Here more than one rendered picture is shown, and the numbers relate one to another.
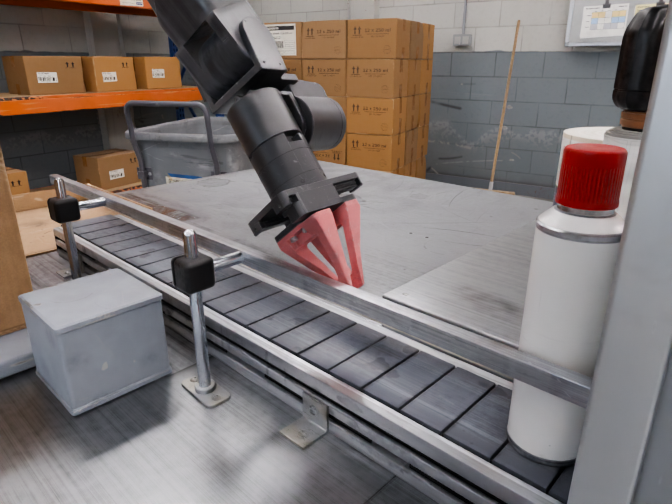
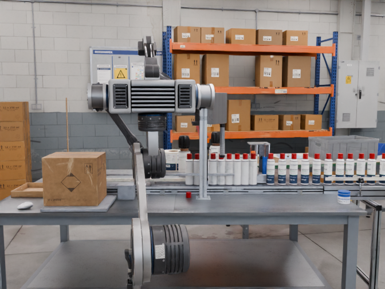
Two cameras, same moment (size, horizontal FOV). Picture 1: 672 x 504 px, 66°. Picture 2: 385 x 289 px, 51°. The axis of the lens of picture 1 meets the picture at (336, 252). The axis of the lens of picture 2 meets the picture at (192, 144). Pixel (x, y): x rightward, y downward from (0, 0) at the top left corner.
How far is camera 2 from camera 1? 2.29 m
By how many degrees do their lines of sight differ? 45
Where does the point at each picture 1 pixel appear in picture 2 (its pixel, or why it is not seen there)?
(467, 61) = (40, 117)
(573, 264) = (190, 163)
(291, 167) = not seen: hidden behind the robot
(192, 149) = not seen: outside the picture
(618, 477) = (201, 168)
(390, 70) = (20, 127)
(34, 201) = (20, 188)
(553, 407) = (191, 178)
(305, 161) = not seen: hidden behind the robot
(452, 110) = (35, 143)
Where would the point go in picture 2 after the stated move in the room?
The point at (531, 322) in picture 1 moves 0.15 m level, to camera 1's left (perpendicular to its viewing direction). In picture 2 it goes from (187, 170) to (169, 173)
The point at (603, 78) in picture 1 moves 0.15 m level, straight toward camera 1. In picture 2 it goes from (110, 124) to (111, 124)
